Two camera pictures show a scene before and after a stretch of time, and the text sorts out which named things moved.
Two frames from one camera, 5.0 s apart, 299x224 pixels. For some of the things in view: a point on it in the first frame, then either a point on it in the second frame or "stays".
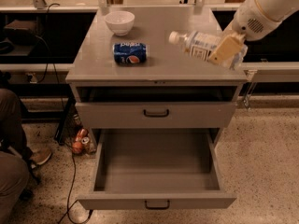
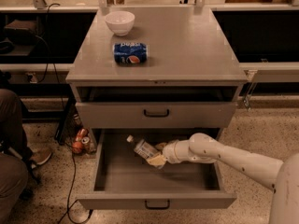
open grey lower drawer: [151, 168] stays
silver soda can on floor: [86, 146] stays
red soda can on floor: [81, 133] stays
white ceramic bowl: [120, 21] stays
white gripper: [249, 20] → [169, 153]
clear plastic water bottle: [199, 45] → [142, 147]
